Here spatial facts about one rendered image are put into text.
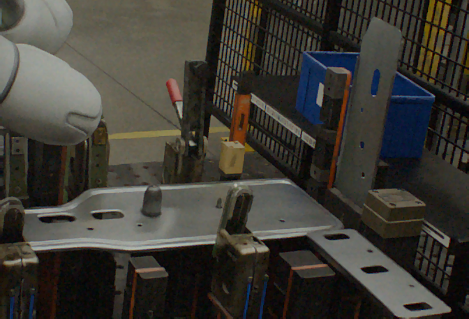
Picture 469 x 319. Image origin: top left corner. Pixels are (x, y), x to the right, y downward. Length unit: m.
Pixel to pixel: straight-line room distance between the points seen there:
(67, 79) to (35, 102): 0.06
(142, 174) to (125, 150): 2.12
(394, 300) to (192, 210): 0.40
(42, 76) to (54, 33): 0.97
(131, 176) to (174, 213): 0.93
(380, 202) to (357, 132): 0.16
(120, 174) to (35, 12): 0.61
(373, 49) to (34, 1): 0.78
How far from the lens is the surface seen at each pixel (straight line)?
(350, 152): 1.93
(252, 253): 1.57
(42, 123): 1.37
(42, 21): 2.28
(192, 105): 1.89
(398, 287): 1.64
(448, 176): 2.06
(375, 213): 1.82
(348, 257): 1.71
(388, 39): 1.82
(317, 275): 1.68
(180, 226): 1.72
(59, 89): 1.37
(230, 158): 1.92
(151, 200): 1.74
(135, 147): 4.87
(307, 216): 1.83
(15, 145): 1.78
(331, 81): 2.02
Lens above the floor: 1.72
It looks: 20 degrees down
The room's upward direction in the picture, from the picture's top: 8 degrees clockwise
